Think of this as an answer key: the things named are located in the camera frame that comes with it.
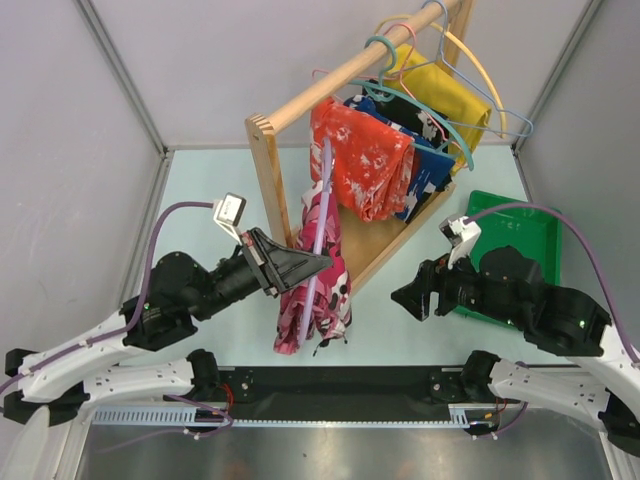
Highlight light blue wire hanger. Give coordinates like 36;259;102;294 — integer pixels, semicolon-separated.
384;13;534;139

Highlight blue patterned trousers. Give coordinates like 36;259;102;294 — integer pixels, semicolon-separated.
343;94;455;223

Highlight pink camouflage trousers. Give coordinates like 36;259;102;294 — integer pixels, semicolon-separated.
273;181;352;355

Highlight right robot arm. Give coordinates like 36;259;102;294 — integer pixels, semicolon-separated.
390;246;639;456

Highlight teal hanger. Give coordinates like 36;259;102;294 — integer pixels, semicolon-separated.
349;34;475;172

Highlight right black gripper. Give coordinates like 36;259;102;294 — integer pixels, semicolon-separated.
388;240;521;326

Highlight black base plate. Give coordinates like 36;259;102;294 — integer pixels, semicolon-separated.
164;365;521;422

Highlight pink hanger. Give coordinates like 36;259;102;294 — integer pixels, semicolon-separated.
312;22;454;144

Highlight white cable duct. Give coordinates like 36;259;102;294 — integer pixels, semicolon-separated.
91;405;497;429

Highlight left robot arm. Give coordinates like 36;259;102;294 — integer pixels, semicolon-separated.
1;228;333;426

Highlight purple hanger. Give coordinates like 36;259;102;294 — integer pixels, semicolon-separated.
298;137;334;347

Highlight yellow trousers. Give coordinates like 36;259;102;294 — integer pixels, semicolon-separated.
381;44;492;151

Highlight orange white trousers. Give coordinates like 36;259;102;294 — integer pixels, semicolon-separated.
310;95;415;222

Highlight black white trousers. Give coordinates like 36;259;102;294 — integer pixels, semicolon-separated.
362;87;449;148

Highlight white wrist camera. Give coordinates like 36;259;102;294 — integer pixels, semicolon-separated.
439;216;482;270
212;192;247;244

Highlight green plastic tray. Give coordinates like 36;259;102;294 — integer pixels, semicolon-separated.
452;188;564;329

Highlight wooden clothes rack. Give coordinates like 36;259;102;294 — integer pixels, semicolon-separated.
245;1;474;293

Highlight yellow hanger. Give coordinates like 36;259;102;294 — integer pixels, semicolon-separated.
373;14;508;139

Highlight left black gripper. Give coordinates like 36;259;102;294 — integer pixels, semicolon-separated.
188;227;333;322

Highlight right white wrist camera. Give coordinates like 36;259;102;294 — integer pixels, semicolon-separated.
439;216;482;270

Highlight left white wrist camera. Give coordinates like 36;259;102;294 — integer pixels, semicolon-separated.
212;192;247;244

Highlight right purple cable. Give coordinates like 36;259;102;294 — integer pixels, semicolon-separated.
464;202;640;366

